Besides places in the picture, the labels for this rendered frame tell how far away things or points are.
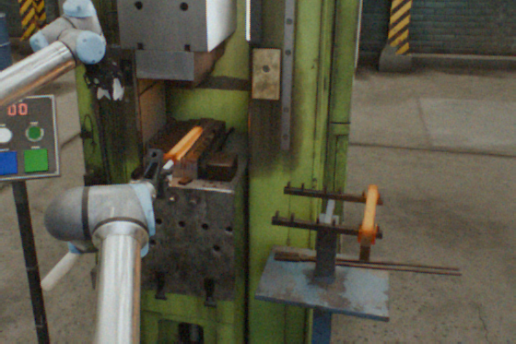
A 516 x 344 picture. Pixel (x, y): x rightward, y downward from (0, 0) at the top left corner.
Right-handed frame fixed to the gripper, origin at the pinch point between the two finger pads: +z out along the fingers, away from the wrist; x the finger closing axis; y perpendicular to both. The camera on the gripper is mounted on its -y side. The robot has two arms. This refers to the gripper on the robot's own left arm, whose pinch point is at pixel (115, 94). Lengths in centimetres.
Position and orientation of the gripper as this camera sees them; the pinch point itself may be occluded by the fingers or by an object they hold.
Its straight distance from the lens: 175.4
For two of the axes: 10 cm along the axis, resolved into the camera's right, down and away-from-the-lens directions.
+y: -2.0, 7.5, -6.3
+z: 1.2, 6.6, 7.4
